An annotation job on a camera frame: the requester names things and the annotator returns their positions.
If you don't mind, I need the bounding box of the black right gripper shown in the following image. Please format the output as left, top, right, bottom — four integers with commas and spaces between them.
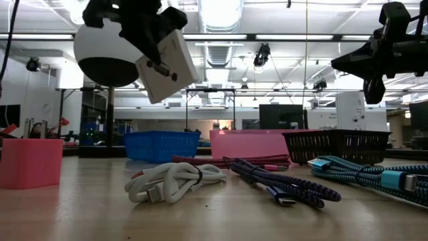
330, 28, 428, 105

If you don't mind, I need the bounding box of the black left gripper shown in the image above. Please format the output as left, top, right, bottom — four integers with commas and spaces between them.
82, 0, 179, 82

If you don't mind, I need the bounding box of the teal braided usb cable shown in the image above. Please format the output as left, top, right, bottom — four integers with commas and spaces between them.
307, 155, 428, 209

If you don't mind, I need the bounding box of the white braided usb cable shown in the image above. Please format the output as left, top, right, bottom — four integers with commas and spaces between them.
124, 161, 228, 205

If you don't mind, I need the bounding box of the purple braided usb cable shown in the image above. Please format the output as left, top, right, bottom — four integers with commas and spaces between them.
229, 157, 342, 210

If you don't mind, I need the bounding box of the pink plastic cube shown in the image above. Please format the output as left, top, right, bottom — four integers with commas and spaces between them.
0, 138, 65, 190

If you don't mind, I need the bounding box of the pink translucent plastic bin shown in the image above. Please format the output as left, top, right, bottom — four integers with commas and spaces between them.
209, 129, 318, 160

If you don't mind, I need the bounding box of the white square pillar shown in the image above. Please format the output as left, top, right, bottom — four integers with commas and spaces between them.
335, 92, 367, 131

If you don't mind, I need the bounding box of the white globe lamp black stand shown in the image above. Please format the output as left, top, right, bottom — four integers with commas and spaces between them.
73, 16, 148, 159

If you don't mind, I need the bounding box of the dark monitor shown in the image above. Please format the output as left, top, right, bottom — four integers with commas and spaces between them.
409, 100, 428, 133

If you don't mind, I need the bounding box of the black plastic basket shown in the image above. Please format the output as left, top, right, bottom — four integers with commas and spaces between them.
282, 129, 393, 167

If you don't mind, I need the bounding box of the black computer monitor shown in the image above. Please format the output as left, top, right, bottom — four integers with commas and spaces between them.
259, 104, 306, 131

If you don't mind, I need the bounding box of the blue plastic basket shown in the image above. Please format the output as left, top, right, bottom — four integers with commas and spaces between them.
123, 130, 202, 164

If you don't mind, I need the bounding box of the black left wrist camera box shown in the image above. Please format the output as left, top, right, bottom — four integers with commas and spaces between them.
160, 5, 189, 33

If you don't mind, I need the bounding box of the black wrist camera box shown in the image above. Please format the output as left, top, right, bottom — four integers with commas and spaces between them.
160, 5, 189, 33
379, 1, 412, 38

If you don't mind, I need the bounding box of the thin hanging cable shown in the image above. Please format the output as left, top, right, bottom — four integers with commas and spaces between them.
302, 0, 310, 106

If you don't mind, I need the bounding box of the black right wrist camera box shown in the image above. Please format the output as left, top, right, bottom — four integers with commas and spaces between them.
379, 1, 412, 38

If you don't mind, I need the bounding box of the silver ventilation duct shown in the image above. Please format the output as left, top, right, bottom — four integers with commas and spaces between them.
197, 0, 245, 78

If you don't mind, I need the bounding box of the black overhead frame beam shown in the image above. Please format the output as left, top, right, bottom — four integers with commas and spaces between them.
0, 32, 382, 42

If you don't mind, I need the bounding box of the black aluminium table frame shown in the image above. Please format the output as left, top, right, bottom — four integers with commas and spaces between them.
62, 146, 428, 160

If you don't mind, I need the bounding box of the black round ceiling camera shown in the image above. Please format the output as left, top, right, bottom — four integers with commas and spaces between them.
25, 56, 42, 73

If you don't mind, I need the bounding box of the black hanging arm cable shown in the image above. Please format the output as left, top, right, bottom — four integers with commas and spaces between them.
0, 0, 20, 98

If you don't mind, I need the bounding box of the dark wall screen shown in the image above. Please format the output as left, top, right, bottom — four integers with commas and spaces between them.
0, 104, 21, 129

